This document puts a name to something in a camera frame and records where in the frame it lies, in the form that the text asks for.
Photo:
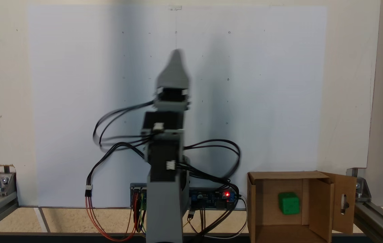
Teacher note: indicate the grey fixed wedge gripper finger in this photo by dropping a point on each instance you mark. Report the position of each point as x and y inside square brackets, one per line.
[174, 74]

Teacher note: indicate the green die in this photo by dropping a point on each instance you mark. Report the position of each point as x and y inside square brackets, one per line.
[289, 203]

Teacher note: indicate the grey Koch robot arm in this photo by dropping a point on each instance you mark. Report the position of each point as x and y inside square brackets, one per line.
[164, 202]

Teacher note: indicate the large white paper sheet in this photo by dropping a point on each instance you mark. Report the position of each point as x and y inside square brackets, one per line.
[77, 101]

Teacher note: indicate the circuit board with jumper pins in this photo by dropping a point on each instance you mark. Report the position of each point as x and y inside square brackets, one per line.
[136, 190]

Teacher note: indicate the circuit board with blue parts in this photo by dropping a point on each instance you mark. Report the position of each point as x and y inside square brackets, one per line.
[208, 199]

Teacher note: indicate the open cardboard box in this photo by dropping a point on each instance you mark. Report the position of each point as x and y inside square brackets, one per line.
[318, 206]

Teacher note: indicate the metal corner bracket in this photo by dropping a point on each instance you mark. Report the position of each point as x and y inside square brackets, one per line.
[2, 182]
[363, 189]

